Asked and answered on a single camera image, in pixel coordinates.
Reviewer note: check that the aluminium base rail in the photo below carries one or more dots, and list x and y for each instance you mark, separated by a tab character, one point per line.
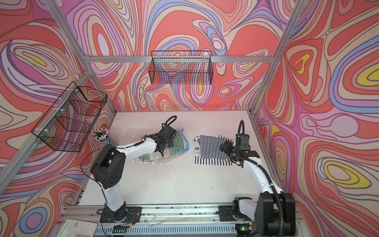
164	220

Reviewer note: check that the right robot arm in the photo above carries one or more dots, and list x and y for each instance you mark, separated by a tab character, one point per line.
274	214

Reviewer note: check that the clear vacuum bag blue zipper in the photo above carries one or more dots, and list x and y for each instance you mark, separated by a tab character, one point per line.
165	148

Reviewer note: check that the black wire basket left wall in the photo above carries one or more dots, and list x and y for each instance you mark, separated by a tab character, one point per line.
69	123

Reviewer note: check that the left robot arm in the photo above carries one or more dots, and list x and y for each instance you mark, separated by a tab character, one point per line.
108	167

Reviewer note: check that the black wire basket back wall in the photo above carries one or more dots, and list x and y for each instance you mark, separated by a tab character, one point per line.
181	67

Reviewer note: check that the black white striped tank top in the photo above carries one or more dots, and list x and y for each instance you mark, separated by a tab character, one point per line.
207	161

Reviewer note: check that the black wire basket wall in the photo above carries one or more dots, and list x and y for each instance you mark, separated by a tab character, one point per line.
181	67
69	123

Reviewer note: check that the blue white striped shirt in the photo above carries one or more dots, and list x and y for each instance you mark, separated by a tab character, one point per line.
210	146

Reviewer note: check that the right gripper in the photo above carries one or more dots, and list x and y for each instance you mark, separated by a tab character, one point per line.
226	147

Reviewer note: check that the white keypad device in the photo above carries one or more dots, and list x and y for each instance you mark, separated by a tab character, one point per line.
73	228

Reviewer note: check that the cup of pens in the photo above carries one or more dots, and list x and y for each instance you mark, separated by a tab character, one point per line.
102	136

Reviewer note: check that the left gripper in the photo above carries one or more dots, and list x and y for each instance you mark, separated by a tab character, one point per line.
171	143

